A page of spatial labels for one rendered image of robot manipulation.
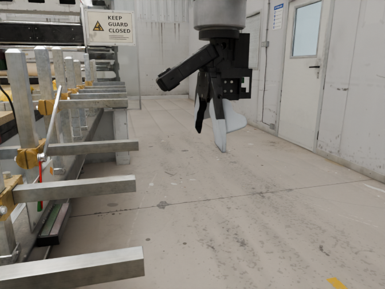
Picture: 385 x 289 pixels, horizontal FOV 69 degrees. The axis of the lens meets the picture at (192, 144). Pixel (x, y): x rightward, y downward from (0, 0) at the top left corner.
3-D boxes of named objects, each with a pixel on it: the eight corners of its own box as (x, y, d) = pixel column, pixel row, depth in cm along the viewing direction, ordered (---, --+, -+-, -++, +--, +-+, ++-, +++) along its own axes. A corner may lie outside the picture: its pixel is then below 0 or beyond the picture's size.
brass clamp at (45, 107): (64, 109, 107) (62, 96, 106) (57, 115, 95) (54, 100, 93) (46, 110, 106) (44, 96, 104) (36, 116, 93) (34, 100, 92)
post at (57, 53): (75, 156, 130) (62, 47, 117) (74, 159, 127) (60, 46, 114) (67, 157, 129) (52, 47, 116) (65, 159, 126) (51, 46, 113)
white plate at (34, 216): (57, 188, 91) (52, 158, 88) (33, 233, 66) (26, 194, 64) (55, 188, 90) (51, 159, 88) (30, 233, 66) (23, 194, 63)
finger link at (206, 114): (219, 132, 62) (230, 101, 55) (193, 133, 60) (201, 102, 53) (216, 121, 64) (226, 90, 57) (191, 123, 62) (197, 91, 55)
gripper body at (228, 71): (251, 102, 50) (255, 30, 47) (205, 104, 48) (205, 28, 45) (234, 98, 57) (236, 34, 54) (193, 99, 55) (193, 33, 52)
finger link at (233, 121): (256, 144, 45) (244, 94, 48) (222, 147, 44) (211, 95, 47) (248, 151, 48) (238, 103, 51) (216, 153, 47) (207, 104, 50)
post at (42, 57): (65, 179, 107) (47, 46, 94) (63, 183, 104) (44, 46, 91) (55, 180, 106) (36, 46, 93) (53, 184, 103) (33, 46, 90)
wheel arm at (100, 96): (127, 98, 133) (126, 91, 132) (127, 100, 129) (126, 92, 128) (9, 102, 122) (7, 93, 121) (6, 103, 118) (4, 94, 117)
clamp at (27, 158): (50, 153, 86) (48, 137, 85) (38, 168, 74) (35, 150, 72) (30, 155, 85) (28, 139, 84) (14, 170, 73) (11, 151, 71)
